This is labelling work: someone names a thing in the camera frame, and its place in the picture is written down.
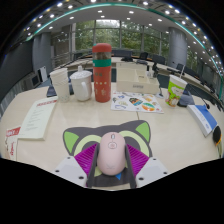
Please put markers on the red and white brochure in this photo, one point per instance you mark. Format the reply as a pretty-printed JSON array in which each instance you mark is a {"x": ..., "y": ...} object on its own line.
[{"x": 12, "y": 141}]

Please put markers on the white paper booklet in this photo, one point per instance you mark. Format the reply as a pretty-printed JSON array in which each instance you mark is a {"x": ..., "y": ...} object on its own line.
[{"x": 38, "y": 116}]

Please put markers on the white lidded mug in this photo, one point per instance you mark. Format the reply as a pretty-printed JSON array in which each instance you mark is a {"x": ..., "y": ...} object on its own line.
[{"x": 81, "y": 86}]

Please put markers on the colourful sticker sheet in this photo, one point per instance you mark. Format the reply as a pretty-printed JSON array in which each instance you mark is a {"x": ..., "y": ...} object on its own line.
[{"x": 136, "y": 102}]

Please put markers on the blue and white book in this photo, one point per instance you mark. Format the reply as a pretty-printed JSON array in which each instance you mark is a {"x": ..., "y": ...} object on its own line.
[{"x": 203, "y": 118}]

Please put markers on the green-printed paper drink cup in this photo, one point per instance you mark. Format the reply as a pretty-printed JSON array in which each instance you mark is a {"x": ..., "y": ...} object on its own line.
[{"x": 175, "y": 91}]

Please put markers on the red drink bottle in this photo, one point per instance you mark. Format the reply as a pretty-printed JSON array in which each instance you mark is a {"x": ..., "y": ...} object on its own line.
[{"x": 101, "y": 80}]

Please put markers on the stack of white paper cups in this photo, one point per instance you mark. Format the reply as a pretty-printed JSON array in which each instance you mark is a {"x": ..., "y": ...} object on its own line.
[{"x": 61, "y": 85}]

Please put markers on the cat-face mouse pad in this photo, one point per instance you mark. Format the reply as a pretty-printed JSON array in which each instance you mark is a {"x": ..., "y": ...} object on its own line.
[{"x": 86, "y": 135}]

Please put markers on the dark office chairs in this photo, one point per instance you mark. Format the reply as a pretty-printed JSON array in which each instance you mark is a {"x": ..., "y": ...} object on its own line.
[{"x": 158, "y": 59}]

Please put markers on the pink computer mouse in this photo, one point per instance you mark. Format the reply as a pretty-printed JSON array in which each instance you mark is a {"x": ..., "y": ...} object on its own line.
[{"x": 111, "y": 156}]

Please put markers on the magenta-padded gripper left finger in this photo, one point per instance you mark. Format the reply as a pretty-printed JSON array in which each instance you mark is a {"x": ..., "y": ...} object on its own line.
[{"x": 85, "y": 159}]

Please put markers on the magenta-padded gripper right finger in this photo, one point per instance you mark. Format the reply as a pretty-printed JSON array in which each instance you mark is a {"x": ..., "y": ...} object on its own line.
[{"x": 138, "y": 159}]

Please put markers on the beige cardboard box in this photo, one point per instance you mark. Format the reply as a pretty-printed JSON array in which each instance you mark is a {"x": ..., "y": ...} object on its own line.
[{"x": 136, "y": 81}]

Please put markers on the ceiling lights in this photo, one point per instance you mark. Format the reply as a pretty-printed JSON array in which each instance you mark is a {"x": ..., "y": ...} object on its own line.
[{"x": 130, "y": 12}]

